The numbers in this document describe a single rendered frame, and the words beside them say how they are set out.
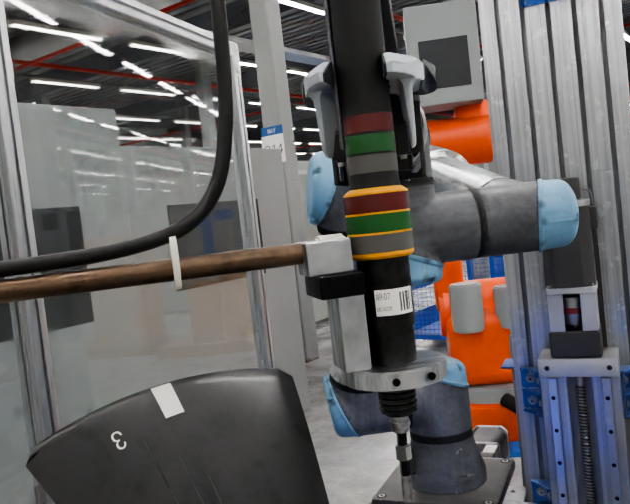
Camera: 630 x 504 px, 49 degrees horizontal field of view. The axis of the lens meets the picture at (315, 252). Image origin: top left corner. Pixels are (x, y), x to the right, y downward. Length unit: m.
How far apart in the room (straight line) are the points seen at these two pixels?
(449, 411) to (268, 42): 6.52
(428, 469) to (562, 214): 0.68
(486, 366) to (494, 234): 3.75
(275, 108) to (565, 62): 6.16
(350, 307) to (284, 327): 4.83
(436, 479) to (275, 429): 0.76
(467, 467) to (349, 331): 0.90
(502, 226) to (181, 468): 0.39
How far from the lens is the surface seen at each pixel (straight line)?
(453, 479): 1.31
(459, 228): 0.72
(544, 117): 1.38
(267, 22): 7.60
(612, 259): 1.38
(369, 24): 0.46
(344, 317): 0.44
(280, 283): 5.24
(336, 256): 0.44
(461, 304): 4.33
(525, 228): 0.74
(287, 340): 5.30
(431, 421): 1.29
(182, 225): 0.43
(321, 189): 1.06
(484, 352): 4.45
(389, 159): 0.45
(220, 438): 0.57
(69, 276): 0.43
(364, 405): 1.25
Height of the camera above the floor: 1.56
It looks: 3 degrees down
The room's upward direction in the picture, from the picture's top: 6 degrees counter-clockwise
